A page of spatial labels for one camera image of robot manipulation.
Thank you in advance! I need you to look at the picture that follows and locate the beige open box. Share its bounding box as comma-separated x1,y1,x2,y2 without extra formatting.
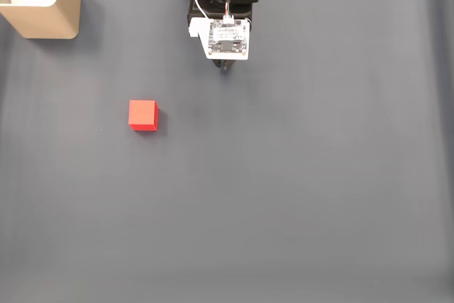
0,0,82,40

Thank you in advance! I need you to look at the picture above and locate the red cube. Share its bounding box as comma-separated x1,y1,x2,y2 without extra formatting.
128,99,159,132

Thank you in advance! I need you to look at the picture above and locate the white camera circuit board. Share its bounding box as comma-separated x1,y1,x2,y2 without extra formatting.
188,15,251,61

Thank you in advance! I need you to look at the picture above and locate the grey table mat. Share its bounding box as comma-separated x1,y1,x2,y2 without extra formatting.
0,0,454,303

